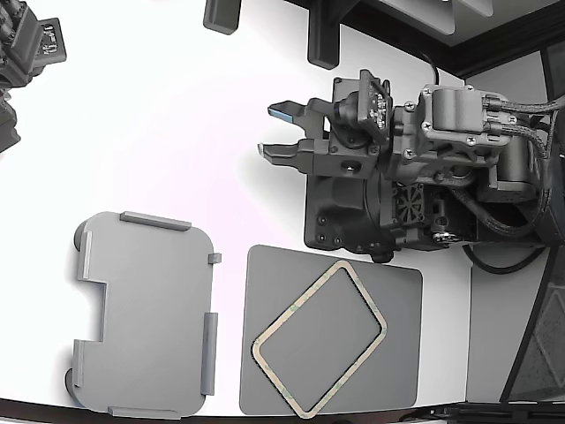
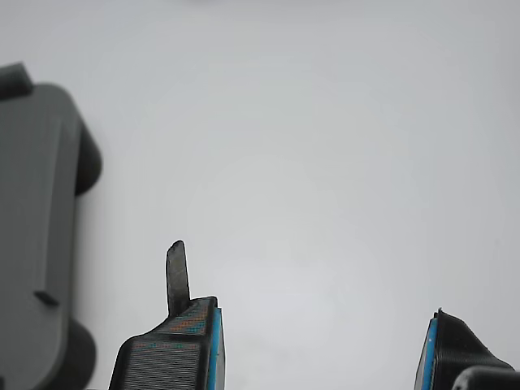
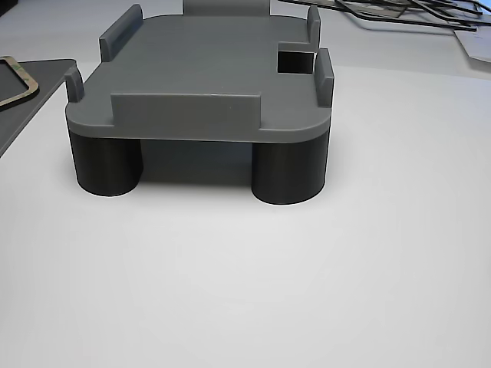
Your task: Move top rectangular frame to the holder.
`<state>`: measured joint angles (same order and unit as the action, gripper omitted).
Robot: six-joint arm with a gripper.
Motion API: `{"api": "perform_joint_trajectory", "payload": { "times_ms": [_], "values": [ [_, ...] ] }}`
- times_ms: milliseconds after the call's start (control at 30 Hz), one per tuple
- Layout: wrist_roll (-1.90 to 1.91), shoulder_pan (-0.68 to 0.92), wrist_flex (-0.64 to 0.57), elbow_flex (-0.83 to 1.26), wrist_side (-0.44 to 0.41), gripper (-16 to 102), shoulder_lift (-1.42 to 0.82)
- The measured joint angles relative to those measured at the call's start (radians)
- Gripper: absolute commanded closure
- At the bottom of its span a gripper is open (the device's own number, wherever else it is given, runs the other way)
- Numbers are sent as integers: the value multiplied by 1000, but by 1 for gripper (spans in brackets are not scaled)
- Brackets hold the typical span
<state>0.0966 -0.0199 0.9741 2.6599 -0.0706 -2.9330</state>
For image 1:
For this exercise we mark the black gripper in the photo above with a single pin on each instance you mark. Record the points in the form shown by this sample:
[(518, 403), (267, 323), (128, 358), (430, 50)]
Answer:
[(326, 159)]

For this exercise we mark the beige rectangular frame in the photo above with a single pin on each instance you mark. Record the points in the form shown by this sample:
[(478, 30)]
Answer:
[(291, 306)]

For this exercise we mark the black idle robot arm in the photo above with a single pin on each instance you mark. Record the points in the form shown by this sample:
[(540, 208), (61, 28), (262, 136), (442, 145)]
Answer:
[(17, 53)]

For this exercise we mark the black six-joint robot arm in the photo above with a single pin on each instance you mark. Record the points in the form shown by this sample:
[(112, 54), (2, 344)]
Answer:
[(454, 119)]

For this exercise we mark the long black stand foot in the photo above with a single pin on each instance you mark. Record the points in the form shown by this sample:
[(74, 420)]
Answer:
[(322, 40)]

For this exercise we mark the short black stand foot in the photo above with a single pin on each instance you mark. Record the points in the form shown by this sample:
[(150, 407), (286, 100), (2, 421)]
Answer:
[(220, 17)]

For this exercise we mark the gray foam panel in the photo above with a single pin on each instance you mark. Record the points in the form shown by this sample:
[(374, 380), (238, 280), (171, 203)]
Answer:
[(424, 13)]

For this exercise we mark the dark gray mat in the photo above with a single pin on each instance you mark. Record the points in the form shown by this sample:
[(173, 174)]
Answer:
[(388, 353)]

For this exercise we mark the black wrist camera board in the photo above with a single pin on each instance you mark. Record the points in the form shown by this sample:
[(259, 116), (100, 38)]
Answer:
[(373, 103)]

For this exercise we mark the black table frame rail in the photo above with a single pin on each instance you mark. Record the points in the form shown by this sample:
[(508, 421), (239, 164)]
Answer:
[(485, 44)]

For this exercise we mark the light gray frame holder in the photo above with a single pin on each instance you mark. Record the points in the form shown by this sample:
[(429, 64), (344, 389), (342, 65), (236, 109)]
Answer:
[(150, 309)]

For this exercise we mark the idle arm camera board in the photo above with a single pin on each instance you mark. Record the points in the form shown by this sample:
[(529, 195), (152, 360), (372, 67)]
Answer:
[(53, 42)]

